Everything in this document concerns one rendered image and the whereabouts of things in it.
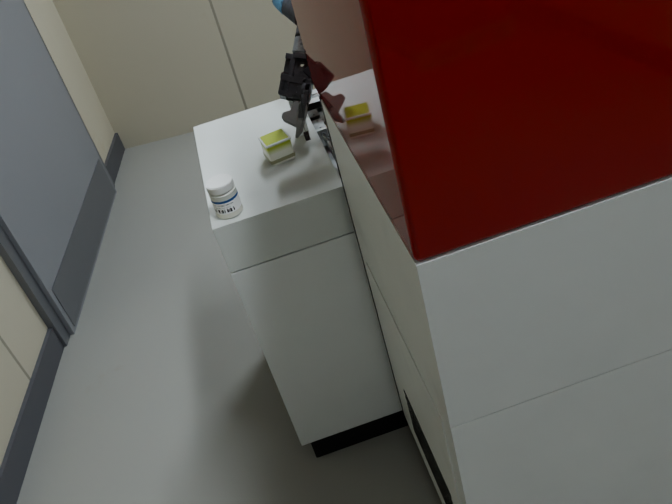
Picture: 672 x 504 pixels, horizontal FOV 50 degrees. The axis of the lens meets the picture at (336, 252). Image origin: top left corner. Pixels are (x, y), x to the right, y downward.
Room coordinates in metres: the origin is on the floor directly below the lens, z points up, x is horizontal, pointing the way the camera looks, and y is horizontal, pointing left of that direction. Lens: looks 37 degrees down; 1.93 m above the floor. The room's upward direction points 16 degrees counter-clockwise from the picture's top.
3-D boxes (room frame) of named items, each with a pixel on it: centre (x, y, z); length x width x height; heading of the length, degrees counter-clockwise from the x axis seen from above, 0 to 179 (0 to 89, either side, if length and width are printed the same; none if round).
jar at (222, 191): (1.59, 0.23, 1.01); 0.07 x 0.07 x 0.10
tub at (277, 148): (1.79, 0.07, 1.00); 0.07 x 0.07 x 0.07; 13
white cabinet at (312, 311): (1.89, -0.18, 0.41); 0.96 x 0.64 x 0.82; 94
